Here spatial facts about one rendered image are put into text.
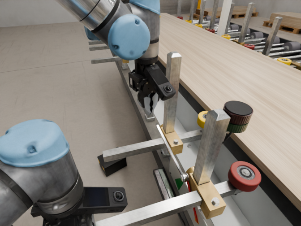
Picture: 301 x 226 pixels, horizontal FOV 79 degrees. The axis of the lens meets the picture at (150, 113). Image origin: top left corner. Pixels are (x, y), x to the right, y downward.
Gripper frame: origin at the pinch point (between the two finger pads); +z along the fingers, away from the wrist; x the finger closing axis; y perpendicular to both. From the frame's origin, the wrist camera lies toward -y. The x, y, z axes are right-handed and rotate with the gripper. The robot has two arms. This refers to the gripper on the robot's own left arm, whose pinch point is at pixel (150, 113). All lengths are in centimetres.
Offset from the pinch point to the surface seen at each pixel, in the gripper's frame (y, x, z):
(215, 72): 13, -58, 5
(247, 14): 44, -141, -13
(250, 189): -36.2, -5.4, 6.8
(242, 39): 43, -141, 7
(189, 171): -21.4, 1.7, 9.2
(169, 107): -3.0, -6.0, -1.3
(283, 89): -20, -67, 5
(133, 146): 0.1, 8.0, 12.1
